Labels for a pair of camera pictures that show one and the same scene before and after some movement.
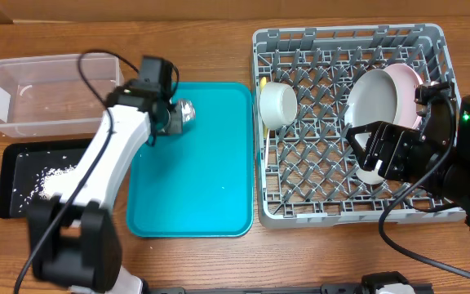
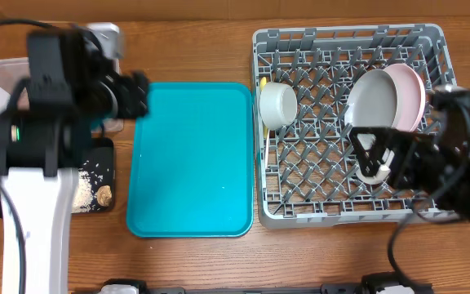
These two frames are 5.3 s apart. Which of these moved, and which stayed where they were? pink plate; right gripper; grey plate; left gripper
Moved: left gripper
Stayed: right gripper; pink plate; grey plate
